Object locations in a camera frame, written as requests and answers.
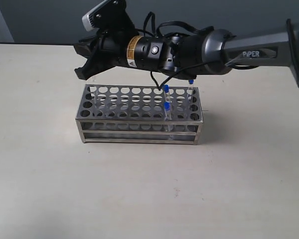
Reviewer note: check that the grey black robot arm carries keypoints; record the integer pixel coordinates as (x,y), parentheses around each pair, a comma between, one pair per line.
(177,49)

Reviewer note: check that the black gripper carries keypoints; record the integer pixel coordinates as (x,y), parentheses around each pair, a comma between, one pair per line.
(122,44)

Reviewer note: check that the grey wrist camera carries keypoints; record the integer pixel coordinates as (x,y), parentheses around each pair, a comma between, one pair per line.
(98,17)

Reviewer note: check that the stainless steel tube rack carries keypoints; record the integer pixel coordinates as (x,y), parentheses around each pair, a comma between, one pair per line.
(135,114)

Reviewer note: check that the blue-capped tube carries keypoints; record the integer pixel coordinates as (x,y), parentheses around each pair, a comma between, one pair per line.
(94,94)
(190,90)
(167,94)
(168,115)

